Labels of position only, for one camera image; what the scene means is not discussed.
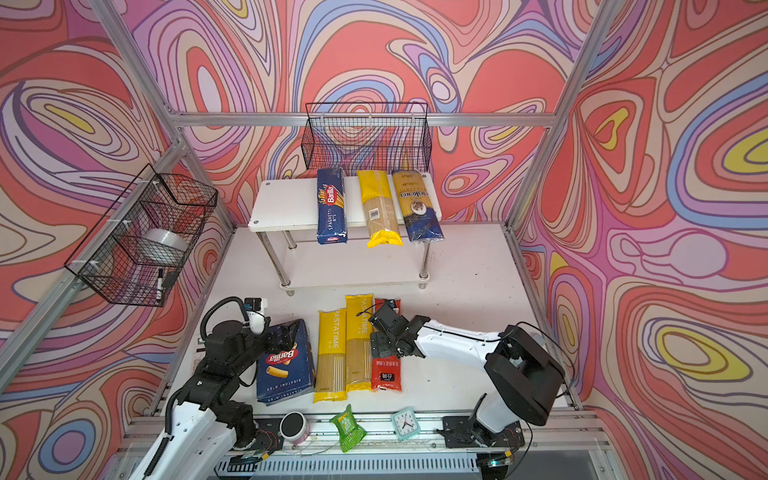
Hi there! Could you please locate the teal alarm clock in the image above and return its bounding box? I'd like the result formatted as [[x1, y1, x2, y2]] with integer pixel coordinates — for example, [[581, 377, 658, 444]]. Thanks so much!
[[391, 407, 421, 442]]

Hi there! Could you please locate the white pink calculator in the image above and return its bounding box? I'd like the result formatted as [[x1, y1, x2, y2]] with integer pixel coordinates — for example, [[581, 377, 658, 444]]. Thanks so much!
[[192, 340, 206, 371]]

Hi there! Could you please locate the black wire basket left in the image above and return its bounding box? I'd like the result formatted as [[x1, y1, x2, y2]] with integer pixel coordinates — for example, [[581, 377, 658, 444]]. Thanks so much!
[[64, 165, 218, 307]]

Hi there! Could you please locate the blue Barilla rigatoni box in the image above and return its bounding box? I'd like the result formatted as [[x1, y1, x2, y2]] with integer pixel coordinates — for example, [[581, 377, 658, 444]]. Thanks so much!
[[256, 319, 316, 405]]

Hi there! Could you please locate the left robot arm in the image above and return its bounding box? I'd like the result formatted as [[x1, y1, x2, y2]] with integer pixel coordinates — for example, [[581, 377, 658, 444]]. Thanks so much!
[[130, 296, 295, 479]]

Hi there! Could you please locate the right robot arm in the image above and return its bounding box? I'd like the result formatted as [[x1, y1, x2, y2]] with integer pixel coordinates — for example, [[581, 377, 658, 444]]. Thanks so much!
[[357, 300, 565, 448]]

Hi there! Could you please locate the long yellow Pastatime bag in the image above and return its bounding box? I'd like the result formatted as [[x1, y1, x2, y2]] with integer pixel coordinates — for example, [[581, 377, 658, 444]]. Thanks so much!
[[345, 294, 374, 392]]

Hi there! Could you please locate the white two-tier shelf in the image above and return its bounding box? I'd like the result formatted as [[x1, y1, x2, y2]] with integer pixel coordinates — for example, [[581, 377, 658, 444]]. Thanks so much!
[[248, 177, 430, 295]]

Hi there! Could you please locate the yellow barcode spaghetti bag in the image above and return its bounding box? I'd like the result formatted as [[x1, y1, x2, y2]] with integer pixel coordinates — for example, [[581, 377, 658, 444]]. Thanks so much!
[[357, 170, 403, 248]]

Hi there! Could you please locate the red spaghetti bag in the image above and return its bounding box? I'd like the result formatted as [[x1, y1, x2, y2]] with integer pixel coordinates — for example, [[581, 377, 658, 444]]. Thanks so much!
[[370, 298, 402, 392]]

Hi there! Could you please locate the green snack pouch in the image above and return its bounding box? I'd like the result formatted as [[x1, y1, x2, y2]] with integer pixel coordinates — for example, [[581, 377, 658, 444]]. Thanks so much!
[[330, 405, 367, 453]]

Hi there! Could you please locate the black marker pen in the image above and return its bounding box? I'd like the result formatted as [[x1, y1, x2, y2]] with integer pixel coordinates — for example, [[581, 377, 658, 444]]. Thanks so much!
[[155, 268, 164, 305]]

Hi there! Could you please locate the blue Barilla spaghetti box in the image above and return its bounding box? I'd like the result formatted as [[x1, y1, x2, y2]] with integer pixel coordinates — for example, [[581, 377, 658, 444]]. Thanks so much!
[[317, 167, 347, 245]]

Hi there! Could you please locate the dark blue yellow spaghetti bag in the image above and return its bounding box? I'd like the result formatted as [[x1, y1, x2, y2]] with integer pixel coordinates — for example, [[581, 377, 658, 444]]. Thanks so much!
[[393, 171, 444, 243]]

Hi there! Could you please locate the black wire basket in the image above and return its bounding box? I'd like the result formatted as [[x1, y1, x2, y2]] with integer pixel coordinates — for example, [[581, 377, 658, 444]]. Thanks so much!
[[64, 165, 218, 307], [301, 101, 432, 174]]

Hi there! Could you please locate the black wire basket back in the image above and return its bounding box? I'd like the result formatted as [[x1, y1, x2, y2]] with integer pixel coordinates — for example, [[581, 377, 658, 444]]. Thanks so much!
[[301, 101, 432, 174]]

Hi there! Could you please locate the short yellow Pastatime bag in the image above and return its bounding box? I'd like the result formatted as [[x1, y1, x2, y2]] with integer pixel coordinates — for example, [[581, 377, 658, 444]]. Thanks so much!
[[314, 308, 347, 403]]

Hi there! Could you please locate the silver tape roll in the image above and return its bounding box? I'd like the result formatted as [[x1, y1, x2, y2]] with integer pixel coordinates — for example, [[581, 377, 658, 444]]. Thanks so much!
[[143, 228, 188, 254]]

